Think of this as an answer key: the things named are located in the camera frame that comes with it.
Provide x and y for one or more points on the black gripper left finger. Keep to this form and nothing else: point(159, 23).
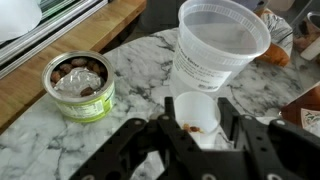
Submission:
point(153, 150)

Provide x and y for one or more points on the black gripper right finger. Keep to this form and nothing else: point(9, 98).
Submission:
point(283, 150)

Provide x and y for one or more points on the small clear measuring cup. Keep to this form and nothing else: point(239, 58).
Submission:
point(196, 110)

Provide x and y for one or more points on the large clear plastic cup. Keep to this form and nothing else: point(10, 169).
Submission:
point(216, 50)

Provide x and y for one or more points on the hot sauce bottle red cap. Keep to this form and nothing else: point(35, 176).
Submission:
point(303, 106)

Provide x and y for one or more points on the green tin can of nuts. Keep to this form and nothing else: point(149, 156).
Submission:
point(80, 86)

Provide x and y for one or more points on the dark glass jar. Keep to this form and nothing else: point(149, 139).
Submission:
point(308, 33)

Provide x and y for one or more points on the wooden desk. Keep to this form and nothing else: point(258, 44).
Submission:
point(76, 43)

